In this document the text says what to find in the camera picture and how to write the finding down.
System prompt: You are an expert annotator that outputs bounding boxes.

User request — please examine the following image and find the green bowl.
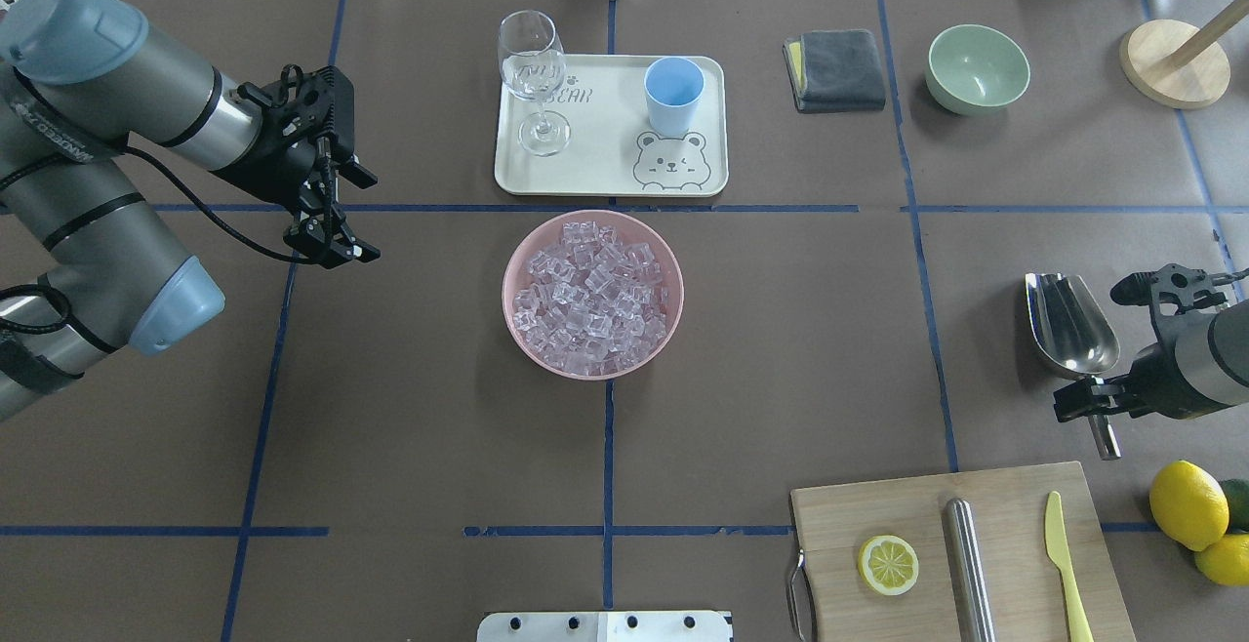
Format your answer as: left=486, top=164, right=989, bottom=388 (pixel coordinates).
left=924, top=24, right=1030, bottom=116

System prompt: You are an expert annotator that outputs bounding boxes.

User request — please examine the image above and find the wooden cutting board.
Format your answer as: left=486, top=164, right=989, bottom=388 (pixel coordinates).
left=791, top=462, right=1137, bottom=641

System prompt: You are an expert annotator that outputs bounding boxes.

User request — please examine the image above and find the whole yellow lemon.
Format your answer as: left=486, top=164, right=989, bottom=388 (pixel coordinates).
left=1149, top=460, right=1229, bottom=552

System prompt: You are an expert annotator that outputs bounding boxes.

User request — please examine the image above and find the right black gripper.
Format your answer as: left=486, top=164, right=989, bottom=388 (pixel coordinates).
left=1054, top=264, right=1232, bottom=422

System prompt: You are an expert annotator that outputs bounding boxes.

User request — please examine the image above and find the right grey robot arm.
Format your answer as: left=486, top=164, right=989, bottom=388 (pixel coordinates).
left=1054, top=264, right=1248, bottom=422

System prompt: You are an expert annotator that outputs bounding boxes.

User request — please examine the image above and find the green lime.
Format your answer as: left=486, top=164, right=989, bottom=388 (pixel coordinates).
left=1219, top=478, right=1249, bottom=535

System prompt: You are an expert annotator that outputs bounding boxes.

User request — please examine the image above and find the blue plastic cup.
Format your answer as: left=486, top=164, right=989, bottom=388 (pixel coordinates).
left=643, top=56, right=704, bottom=137

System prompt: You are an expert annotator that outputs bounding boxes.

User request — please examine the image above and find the wooden stand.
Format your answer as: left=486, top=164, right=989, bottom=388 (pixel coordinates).
left=1119, top=0, right=1248, bottom=111

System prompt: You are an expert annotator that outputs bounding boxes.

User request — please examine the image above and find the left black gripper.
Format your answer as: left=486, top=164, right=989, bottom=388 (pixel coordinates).
left=214, top=64, right=381, bottom=269

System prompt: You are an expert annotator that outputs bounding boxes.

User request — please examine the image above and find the yellow plastic knife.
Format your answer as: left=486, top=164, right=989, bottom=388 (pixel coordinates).
left=1043, top=491, right=1094, bottom=641

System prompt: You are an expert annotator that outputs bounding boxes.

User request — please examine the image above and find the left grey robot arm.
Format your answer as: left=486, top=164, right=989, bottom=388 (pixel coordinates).
left=1, top=0, right=380, bottom=417

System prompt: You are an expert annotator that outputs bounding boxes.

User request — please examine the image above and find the lemon half slice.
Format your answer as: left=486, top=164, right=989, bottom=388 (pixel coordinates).
left=857, top=535, right=919, bottom=596

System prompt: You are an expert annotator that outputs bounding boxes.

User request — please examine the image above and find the clear wine glass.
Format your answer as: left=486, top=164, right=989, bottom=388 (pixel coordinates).
left=497, top=10, right=571, bottom=157

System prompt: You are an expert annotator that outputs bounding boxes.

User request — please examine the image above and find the steel rod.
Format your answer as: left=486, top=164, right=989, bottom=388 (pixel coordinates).
left=943, top=497, right=995, bottom=641

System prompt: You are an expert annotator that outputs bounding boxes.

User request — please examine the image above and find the steel ice scoop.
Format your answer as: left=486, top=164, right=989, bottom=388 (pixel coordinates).
left=1025, top=274, right=1122, bottom=461

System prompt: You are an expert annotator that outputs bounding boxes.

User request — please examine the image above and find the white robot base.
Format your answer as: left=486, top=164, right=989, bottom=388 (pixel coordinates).
left=476, top=610, right=734, bottom=641

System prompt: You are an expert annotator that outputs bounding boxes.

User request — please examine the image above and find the cream bear tray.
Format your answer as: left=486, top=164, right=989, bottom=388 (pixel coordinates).
left=495, top=54, right=729, bottom=199

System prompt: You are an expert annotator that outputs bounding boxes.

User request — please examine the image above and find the grey folded cloth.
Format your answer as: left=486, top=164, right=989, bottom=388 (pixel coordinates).
left=784, top=29, right=886, bottom=112

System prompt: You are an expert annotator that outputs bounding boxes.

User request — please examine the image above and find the pink bowl of ice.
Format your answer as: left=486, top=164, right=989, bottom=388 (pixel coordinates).
left=503, top=210, right=684, bottom=381

